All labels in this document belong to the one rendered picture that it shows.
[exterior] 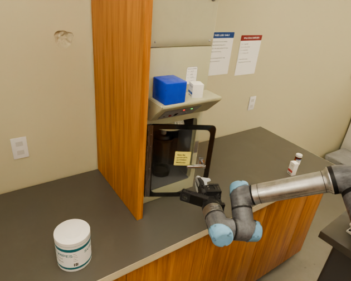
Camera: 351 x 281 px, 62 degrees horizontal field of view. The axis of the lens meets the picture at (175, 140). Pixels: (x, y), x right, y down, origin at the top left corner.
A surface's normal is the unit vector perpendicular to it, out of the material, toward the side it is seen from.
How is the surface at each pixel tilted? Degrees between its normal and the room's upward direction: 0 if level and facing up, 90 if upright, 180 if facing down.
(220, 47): 90
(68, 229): 0
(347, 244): 0
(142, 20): 90
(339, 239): 0
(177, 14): 90
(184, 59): 90
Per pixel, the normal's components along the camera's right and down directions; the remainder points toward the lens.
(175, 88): 0.56, 0.43
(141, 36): -0.82, 0.20
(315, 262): 0.09, -0.88
